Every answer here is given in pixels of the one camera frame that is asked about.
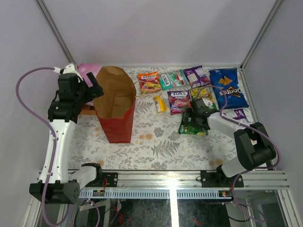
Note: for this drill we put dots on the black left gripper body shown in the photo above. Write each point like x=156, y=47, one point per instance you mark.
x=89, y=85

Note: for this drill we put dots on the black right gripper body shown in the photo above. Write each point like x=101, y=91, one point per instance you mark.
x=190, y=112

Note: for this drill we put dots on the green snack packet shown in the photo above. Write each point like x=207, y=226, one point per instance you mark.
x=189, y=126

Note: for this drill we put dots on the purple Fox's candy bag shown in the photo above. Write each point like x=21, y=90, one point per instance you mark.
x=179, y=101

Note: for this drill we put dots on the green Fox's candy bag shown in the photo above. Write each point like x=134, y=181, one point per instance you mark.
x=204, y=94

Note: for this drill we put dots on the yellow snack bar packet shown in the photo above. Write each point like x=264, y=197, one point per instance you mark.
x=160, y=104

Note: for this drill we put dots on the purple snack packet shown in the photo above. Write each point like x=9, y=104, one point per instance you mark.
x=196, y=76
x=236, y=114

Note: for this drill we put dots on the teal Fox's candy bag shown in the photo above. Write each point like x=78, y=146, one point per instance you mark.
x=172, y=79

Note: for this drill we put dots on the red paper bag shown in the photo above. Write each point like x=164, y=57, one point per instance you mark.
x=115, y=109

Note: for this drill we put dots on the blue Doritos chip bag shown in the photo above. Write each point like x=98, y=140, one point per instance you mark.
x=226, y=82

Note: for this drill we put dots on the orange snack packet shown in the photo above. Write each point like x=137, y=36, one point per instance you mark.
x=149, y=82

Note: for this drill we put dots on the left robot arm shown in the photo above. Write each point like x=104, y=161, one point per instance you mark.
x=55, y=185

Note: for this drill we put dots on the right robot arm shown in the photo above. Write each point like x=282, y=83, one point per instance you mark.
x=253, y=145

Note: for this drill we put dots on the purple pillow package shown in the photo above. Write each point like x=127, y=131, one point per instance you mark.
x=83, y=70

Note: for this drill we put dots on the floral tablecloth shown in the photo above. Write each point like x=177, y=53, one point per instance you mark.
x=155, y=143

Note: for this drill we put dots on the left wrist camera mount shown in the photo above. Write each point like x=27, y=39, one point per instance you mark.
x=70, y=68

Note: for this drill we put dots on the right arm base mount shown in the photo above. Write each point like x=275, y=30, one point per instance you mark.
x=215, y=179

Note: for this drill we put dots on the aluminium front rail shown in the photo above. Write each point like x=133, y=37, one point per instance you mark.
x=156, y=179

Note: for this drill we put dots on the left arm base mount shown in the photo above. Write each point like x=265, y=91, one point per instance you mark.
x=109, y=179

